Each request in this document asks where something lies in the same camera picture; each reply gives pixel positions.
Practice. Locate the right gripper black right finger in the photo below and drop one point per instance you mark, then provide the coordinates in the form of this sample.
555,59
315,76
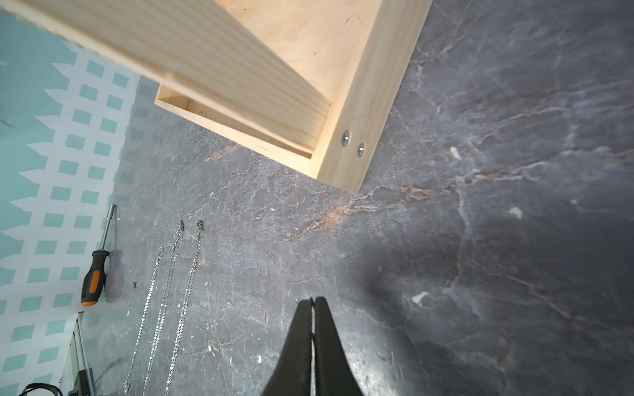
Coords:
333,375

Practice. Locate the wooden jewelry display stand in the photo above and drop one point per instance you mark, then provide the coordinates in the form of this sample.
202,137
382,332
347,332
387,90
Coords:
308,84

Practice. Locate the orange black screwdriver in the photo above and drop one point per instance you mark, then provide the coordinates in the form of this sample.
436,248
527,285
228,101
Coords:
96,276

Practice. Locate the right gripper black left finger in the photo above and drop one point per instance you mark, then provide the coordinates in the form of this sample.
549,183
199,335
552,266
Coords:
292,374

